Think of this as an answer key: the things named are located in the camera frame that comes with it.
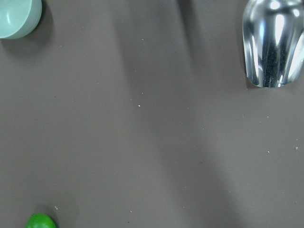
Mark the metal scoop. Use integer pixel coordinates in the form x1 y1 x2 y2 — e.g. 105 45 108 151
242 0 304 88

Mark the green lime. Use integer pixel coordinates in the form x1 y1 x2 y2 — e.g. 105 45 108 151
25 213 56 228

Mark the green bowl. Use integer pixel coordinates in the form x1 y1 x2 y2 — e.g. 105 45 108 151
0 0 42 39

